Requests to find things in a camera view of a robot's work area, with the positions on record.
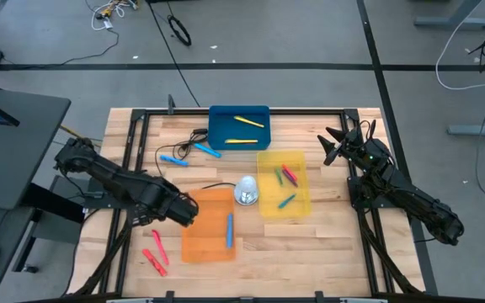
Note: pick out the green marker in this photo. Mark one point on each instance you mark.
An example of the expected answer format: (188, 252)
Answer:
(278, 177)

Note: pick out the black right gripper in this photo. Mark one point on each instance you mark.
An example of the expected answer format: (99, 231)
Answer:
(348, 149)

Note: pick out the blue plastic bin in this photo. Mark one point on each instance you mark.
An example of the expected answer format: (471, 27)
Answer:
(219, 126)

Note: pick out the black beam with light strips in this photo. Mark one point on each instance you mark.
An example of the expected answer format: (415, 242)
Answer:
(209, 300)

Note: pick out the black desk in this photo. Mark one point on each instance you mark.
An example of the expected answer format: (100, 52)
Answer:
(15, 168)

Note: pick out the yellow translucent plastic bin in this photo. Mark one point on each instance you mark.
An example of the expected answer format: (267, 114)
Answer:
(268, 202)

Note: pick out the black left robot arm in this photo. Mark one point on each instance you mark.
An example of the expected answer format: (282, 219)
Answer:
(112, 181)

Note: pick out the orange translucent plastic bin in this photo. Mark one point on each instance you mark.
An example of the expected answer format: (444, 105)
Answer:
(204, 235)

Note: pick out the white bulb chrome lamp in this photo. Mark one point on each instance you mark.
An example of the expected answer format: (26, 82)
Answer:
(246, 187)

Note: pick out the purple marker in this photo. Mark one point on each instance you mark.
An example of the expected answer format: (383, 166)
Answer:
(289, 178)

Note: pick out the black metal table frame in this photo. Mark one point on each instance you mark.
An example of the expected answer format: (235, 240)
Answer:
(354, 203)

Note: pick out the black desk leg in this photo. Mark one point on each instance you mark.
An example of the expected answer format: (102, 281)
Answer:
(57, 206)

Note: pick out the teal marker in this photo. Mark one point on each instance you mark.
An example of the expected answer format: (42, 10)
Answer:
(287, 201)

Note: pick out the grey table foot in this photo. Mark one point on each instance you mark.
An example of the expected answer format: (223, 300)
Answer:
(478, 130)
(453, 22)

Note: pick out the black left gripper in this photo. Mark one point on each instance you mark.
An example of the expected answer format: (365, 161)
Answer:
(183, 210)

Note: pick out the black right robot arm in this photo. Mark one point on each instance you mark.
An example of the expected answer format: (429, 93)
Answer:
(415, 202)

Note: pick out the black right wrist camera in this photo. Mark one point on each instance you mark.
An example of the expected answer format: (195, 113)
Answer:
(358, 139)

